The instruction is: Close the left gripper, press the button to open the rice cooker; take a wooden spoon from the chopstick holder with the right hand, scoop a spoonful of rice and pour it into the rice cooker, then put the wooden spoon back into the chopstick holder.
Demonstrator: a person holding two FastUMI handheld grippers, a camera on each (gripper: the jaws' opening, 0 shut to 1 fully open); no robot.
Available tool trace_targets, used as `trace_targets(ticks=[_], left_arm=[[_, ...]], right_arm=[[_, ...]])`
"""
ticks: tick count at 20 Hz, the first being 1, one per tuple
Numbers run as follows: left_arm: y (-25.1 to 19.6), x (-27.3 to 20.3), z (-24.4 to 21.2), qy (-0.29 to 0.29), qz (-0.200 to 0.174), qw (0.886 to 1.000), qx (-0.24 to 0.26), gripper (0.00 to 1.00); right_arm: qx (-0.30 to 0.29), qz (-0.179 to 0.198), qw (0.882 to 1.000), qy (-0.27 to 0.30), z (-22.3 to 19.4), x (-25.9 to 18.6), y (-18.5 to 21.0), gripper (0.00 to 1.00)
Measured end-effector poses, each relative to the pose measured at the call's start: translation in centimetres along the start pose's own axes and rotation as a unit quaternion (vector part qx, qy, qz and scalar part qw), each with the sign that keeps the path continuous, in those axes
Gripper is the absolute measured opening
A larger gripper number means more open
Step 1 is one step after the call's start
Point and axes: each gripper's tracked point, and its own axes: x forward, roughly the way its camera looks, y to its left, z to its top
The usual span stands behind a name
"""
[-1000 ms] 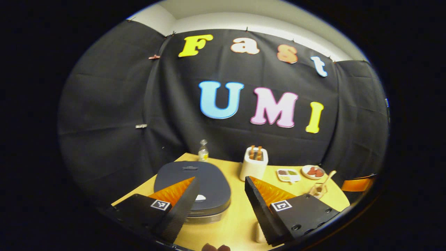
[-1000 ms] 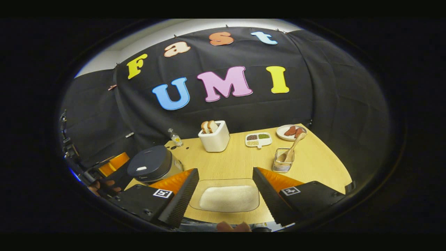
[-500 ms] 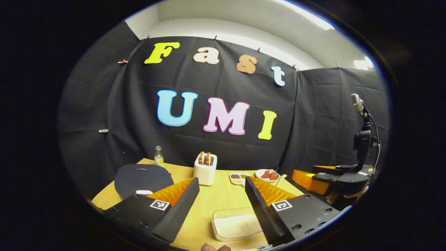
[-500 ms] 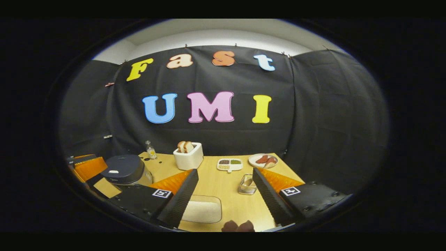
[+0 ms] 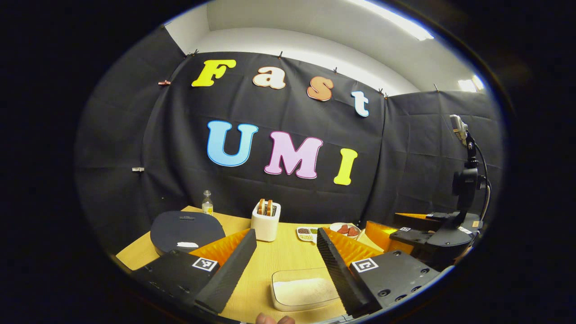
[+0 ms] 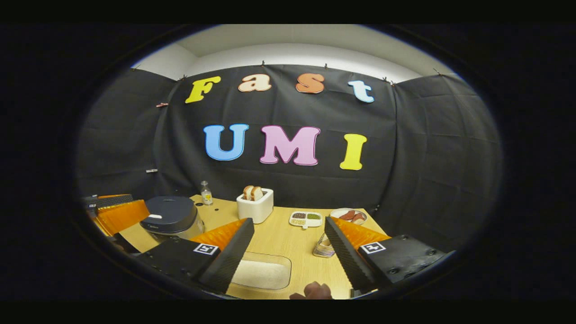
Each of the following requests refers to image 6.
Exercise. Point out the red meat slice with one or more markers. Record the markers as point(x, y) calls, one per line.
point(358, 218)
point(347, 215)

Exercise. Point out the white round plate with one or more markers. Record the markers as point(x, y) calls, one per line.
point(335, 212)

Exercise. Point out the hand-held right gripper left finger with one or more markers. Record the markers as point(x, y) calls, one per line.
point(231, 256)

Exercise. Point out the black rice cooker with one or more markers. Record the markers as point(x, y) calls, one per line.
point(171, 216)

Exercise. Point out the small glass bottle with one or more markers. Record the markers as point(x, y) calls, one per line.
point(206, 195)

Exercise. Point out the white divided grain dish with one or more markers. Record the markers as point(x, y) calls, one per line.
point(306, 219)

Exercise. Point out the white toaster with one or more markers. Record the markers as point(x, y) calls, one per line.
point(255, 210)

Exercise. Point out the toasted bread slice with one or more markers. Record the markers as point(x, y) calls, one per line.
point(248, 192)
point(257, 193)

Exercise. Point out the clear chopstick holder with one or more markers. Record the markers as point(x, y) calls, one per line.
point(323, 247)

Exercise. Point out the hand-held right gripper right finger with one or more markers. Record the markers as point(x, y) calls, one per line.
point(344, 256)

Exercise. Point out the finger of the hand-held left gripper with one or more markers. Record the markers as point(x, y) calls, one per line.
point(110, 201)
point(123, 217)

